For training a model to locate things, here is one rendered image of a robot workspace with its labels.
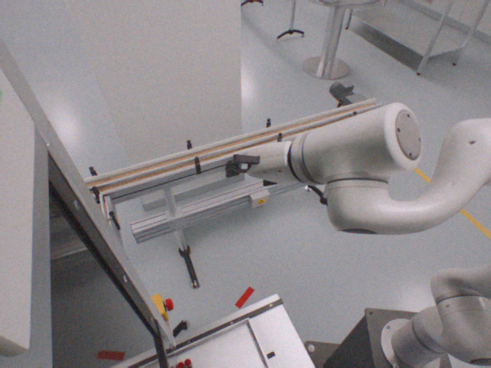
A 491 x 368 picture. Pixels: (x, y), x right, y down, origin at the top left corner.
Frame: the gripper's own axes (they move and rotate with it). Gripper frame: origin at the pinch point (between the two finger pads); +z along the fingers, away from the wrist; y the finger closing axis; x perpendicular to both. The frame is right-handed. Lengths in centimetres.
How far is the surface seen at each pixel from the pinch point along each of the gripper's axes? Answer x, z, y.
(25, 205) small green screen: 12.9, -22.7, 34.9
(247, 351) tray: 48, 41, -35
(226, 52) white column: -99, 97, -46
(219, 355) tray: 50, 46, -27
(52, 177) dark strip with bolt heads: 8.5, -8.6, 33.0
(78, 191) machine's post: 8.7, -1.2, 29.4
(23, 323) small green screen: 19.3, -27.9, 33.8
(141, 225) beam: 7, 131, -21
